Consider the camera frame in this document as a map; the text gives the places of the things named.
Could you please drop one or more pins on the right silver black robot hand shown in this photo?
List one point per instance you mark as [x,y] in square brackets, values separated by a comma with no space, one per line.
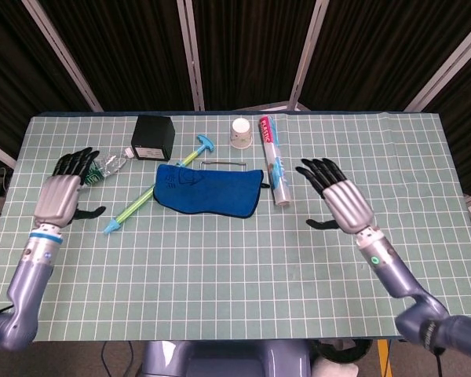
[349,208]

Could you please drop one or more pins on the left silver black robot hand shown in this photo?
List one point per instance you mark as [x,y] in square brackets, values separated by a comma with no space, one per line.
[57,200]

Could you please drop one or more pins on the blue microfiber towel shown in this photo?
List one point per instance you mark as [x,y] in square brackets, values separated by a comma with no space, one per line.
[208,190]

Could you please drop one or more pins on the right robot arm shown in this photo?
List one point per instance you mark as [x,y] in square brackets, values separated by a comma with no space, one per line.
[396,275]

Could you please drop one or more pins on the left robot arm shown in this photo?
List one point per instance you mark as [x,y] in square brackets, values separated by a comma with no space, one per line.
[27,282]

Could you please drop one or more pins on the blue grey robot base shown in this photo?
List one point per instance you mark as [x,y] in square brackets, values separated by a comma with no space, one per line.
[227,359]

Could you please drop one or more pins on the clear plastic water bottle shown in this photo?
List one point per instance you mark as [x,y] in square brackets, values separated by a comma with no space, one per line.
[110,165]

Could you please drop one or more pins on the green blue water pump tube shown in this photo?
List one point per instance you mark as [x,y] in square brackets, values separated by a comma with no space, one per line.
[135,204]

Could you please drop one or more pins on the plastic wrap roll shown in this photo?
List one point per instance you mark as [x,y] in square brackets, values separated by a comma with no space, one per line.
[276,165]

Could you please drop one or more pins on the black cardboard box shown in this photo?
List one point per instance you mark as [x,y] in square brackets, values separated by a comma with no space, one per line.
[153,135]

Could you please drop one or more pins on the white paper cup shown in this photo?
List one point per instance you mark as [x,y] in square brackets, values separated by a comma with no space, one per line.
[241,135]

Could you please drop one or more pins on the green checkered tablecloth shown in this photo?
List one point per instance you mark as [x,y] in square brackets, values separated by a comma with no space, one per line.
[227,275]

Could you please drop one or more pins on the black round bin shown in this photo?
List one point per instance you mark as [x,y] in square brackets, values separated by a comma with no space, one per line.
[345,351]

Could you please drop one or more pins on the grey partition post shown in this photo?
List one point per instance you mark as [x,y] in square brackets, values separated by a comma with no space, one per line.
[308,55]
[192,55]
[63,55]
[447,66]

